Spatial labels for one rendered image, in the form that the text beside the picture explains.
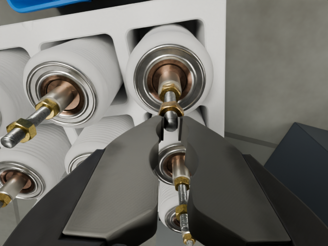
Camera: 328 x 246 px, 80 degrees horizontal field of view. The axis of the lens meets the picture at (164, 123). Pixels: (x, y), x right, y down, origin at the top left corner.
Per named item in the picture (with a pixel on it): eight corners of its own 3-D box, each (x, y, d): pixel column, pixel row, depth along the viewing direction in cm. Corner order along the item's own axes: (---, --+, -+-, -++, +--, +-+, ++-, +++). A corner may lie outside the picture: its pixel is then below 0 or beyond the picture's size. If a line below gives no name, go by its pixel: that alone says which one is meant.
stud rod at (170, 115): (176, 87, 19) (181, 127, 13) (169, 93, 20) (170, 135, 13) (170, 79, 19) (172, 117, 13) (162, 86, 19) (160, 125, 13)
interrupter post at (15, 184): (8, 174, 28) (-11, 192, 26) (23, 172, 28) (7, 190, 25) (16, 185, 30) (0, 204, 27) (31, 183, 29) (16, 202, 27)
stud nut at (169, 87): (183, 94, 18) (184, 98, 17) (169, 105, 19) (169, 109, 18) (170, 78, 17) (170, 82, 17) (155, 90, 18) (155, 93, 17)
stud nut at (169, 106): (187, 113, 15) (188, 119, 14) (170, 126, 15) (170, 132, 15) (171, 95, 14) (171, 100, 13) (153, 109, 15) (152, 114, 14)
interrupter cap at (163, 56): (188, 119, 23) (189, 122, 23) (126, 100, 22) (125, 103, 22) (217, 58, 20) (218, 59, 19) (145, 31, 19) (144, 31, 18)
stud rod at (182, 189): (179, 176, 26) (184, 233, 19) (175, 172, 25) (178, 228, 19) (186, 173, 26) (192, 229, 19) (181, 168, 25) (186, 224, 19)
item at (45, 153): (41, 103, 42) (-33, 159, 27) (83, 96, 41) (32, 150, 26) (60, 139, 47) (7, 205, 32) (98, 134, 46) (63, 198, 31)
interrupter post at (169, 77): (175, 93, 22) (177, 107, 19) (155, 87, 21) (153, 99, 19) (184, 73, 21) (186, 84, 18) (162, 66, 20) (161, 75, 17)
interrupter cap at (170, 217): (170, 198, 31) (170, 202, 30) (216, 205, 31) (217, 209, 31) (160, 227, 34) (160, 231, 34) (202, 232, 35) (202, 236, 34)
